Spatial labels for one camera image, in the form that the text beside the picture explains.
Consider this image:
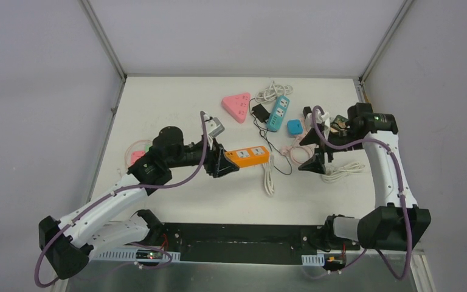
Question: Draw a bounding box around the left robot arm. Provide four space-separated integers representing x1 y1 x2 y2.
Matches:
38 126 240 279

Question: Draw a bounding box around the orange power strip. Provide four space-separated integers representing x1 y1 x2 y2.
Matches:
225 146 270 168

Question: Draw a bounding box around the black power adapter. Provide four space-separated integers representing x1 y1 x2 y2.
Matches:
251 104 271 123

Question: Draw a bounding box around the green patterned plug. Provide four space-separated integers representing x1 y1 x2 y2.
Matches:
332 115 348 128

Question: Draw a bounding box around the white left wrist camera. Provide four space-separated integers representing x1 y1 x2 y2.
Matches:
205 116 225 138

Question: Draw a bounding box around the white bundled cable right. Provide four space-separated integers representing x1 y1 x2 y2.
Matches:
321 161 367 184

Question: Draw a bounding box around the pink triangular power strip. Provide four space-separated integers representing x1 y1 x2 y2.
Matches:
221 92 251 123

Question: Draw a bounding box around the blue square plug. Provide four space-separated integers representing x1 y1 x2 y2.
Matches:
286 119 303 136

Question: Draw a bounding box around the white coiled strip cable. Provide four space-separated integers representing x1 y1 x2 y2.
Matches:
254 80 294 103

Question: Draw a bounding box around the beige plug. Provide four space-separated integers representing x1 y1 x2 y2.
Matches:
330 123 347 137

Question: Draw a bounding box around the teal power strip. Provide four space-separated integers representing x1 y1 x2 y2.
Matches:
266 96 290 132

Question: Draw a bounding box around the pink plug adapter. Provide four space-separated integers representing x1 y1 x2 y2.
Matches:
130 150 145 165

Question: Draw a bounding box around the thin black adapter cable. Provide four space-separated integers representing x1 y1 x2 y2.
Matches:
249 99 294 176

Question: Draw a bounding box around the small black plug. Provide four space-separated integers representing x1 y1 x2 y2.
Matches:
302 106 312 118

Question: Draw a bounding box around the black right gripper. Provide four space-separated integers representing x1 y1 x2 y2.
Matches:
299 127 364 175

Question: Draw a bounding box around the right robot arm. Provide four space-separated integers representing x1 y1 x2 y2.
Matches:
299 103 431 251

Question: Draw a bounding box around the pink round cable reel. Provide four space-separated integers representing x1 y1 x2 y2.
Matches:
279 132 314 165

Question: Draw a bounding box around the white orange-strip cable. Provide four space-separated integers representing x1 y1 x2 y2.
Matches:
262 153 277 197

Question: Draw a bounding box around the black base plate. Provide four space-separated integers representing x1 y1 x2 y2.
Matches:
138 223 361 265

